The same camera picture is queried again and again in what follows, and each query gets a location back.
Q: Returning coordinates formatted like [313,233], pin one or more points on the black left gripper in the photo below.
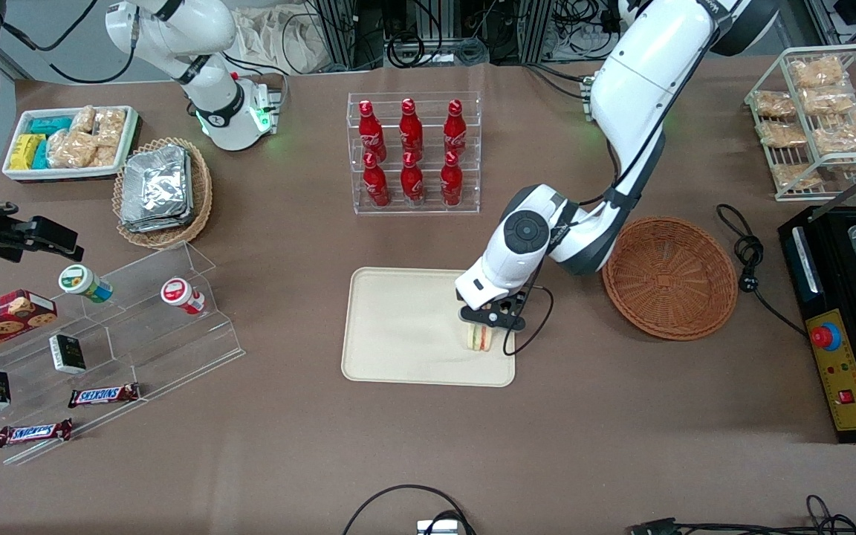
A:
[505,305]

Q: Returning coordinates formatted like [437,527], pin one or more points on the triangular sandwich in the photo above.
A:
[480,340]

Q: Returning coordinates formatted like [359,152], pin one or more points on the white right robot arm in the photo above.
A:
[227,104]

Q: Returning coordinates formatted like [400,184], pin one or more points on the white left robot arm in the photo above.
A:
[643,67]

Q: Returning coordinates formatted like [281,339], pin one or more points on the cream plastic tray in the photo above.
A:
[406,334]

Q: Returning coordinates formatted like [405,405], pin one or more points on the oval light wicker basket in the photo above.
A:
[201,193]

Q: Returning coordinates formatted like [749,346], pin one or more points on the round brown wicker basket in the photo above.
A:
[669,279]

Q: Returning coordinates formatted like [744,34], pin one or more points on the green lid sunflower jar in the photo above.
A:
[75,279]

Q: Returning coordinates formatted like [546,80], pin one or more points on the teal snack pack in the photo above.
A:
[41,156]
[49,125]

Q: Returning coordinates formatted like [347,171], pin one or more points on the clear bag of crackers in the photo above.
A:
[105,157]
[84,119]
[111,125]
[67,150]

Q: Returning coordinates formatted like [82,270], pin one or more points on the yellow snack pack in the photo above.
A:
[24,151]

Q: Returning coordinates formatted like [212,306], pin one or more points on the silver foil wrapped pack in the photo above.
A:
[157,186]
[189,212]

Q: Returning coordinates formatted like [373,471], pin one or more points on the white rectangular snack bin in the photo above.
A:
[131,141]

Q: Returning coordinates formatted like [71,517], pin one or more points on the red lid white jar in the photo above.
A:
[174,290]

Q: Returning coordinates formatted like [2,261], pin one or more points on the clear acrylic stepped display stand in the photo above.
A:
[146,334]

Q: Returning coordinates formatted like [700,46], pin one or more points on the clear acrylic bottle rack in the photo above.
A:
[472,186]

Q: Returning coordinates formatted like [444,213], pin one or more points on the red cola bottle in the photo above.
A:
[412,184]
[455,128]
[376,186]
[452,184]
[370,128]
[411,128]

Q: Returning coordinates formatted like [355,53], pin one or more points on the Snickers chocolate bar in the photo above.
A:
[33,432]
[103,394]

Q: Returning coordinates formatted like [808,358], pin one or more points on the small grey device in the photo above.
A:
[439,528]

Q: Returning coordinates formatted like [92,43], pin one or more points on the white cloth bag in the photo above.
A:
[272,37]

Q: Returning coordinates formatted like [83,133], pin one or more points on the red emergency stop button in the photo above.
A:
[825,336]

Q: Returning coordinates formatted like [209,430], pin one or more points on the clear bag of fried snacks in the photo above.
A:
[773,104]
[816,72]
[831,99]
[781,134]
[845,139]
[796,175]

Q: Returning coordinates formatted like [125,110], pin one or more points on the black appliance with yellow panel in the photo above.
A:
[837,245]

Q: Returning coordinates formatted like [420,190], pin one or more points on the aluminium frame post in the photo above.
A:
[539,30]
[339,33]

